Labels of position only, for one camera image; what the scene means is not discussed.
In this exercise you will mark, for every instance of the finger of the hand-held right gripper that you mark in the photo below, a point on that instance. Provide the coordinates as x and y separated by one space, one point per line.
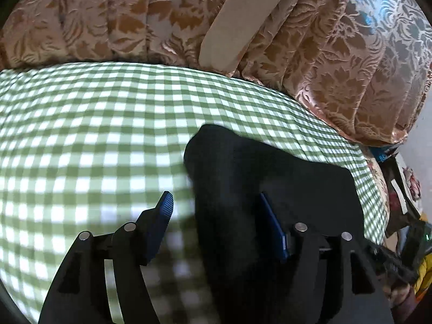
391 263

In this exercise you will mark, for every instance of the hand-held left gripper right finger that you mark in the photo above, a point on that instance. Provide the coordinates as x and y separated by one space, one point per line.
275 229

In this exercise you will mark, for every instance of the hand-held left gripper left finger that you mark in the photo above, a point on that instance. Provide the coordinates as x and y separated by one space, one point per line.
164 209

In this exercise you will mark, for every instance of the black pants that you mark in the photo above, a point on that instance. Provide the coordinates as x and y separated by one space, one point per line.
236 175

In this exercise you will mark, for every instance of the yellow object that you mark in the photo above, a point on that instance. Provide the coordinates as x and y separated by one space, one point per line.
426 271

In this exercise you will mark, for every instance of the blue object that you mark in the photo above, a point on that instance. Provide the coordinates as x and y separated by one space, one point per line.
384 153

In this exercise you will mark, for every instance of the green checked bedsheet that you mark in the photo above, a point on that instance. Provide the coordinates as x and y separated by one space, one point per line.
84 135

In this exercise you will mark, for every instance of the brown floral curtain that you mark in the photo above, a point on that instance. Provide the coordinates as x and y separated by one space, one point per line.
320 74

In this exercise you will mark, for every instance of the beige curtain tie band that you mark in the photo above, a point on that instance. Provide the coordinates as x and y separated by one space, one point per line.
233 20

